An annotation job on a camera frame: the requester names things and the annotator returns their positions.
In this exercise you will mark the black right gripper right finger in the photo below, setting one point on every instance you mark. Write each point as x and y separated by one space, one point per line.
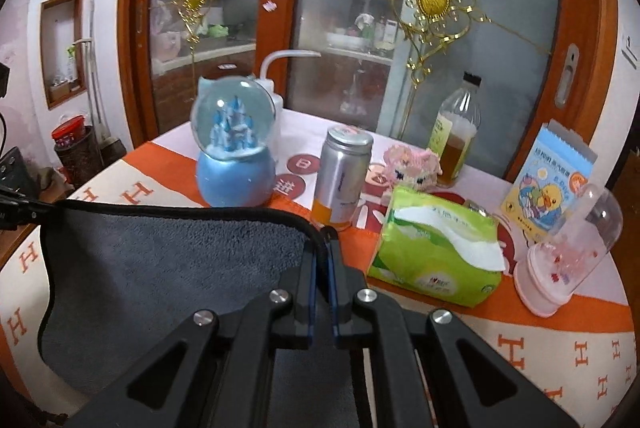
413 369

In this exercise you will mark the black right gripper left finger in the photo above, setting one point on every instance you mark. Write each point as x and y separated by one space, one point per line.
213 370

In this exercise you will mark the grey purple microfibre towel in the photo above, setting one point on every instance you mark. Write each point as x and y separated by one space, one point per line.
123 278

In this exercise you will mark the green tissue pack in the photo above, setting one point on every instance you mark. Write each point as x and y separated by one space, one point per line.
438 248

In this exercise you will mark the orange beige H-pattern table cloth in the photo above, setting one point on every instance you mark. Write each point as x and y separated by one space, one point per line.
584 357

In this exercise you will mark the pink dome ornament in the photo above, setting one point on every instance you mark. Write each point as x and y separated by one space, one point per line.
552 269

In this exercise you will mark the pink flower brick toy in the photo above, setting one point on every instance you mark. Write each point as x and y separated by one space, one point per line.
406 167

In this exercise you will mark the silver orange drink can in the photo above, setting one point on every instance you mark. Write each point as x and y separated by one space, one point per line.
344 163

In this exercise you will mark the blue cartoon duck box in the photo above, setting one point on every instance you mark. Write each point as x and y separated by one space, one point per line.
556 167

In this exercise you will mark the glass bottle with amber liquid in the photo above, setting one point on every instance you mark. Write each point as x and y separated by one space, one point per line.
455 127

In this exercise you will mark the dark woven waste basket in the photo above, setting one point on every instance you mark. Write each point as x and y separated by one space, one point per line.
81 160

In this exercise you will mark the blue castle snow globe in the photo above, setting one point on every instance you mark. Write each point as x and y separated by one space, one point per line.
234 127

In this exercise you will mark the light blue lidded canister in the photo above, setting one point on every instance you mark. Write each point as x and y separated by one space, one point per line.
206 86

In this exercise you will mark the dark green air fryer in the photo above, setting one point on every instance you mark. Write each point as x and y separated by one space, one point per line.
14 174

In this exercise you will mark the red plastic container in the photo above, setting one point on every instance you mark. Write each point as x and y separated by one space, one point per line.
69 132

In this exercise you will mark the wooden glass sliding door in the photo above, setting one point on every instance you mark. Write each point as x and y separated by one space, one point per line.
385 65

